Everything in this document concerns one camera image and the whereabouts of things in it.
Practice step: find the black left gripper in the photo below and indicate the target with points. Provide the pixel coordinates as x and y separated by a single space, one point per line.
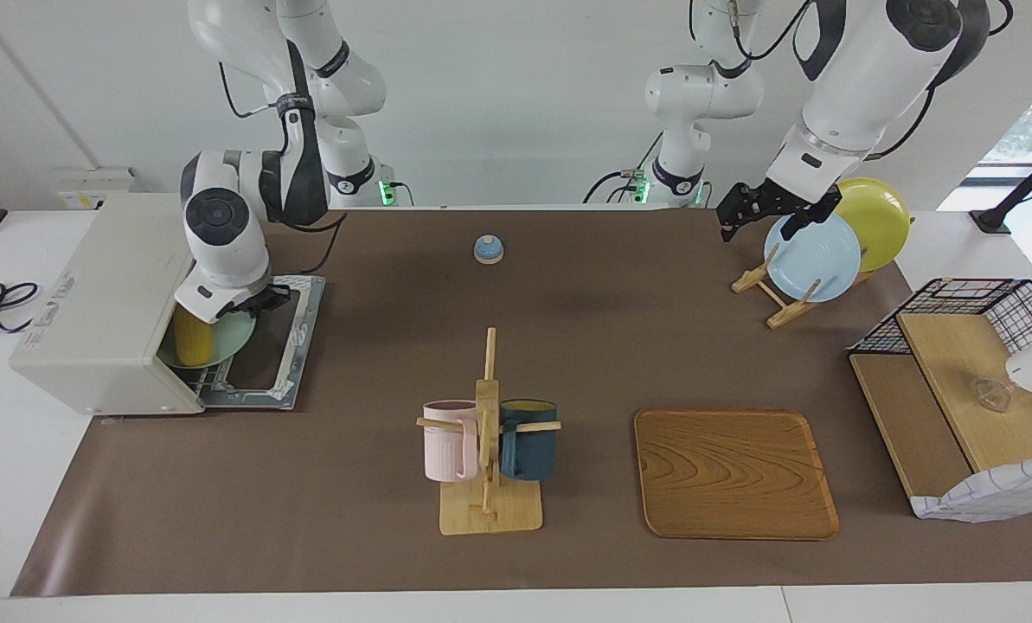
775 201

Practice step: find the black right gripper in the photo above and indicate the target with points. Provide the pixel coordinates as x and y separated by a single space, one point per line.
269 300

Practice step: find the pale green plate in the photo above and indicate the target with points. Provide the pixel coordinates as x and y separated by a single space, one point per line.
234 333

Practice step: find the yellow corn cob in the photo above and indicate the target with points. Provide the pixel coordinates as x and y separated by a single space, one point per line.
194 342

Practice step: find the oven door with glass window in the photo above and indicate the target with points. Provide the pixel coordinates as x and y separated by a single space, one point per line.
304 346

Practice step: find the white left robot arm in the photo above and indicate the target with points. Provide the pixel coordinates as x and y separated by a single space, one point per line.
862 86

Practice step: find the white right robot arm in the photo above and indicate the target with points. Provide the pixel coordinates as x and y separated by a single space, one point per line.
221 225

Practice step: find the beige toaster oven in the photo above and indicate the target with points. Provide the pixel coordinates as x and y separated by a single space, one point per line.
109 294

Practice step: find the light blue plate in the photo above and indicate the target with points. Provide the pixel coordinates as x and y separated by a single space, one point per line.
818 260

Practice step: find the wooden plate rack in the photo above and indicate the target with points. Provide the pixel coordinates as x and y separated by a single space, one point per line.
788 313

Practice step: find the yellow plate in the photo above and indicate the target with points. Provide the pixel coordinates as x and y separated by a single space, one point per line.
879 216

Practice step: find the green lit base connector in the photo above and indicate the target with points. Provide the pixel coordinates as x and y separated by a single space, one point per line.
386 192
635 186

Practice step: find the brown table mat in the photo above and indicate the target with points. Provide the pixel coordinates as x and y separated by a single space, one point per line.
308 519

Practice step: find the black angled stand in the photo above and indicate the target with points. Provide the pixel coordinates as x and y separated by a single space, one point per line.
996 218

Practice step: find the pink mug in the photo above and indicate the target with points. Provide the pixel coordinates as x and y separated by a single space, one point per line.
448 446

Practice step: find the wooden serving tray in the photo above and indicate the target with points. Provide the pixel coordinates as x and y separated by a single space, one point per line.
732 472

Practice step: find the wooden step shelf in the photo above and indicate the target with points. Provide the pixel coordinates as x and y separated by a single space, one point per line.
965 372

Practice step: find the small clear glass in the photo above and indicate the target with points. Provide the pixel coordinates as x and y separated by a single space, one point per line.
991 395

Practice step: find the dark blue mug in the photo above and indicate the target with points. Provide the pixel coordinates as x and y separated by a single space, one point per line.
528 446

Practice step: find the wooden mug tree stand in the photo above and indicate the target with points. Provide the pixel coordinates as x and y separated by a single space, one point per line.
490 515

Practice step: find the white checked cloth liner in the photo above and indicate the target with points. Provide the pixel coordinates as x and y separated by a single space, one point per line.
991 497

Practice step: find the white wall box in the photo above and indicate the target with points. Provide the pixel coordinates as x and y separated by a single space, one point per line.
100 186

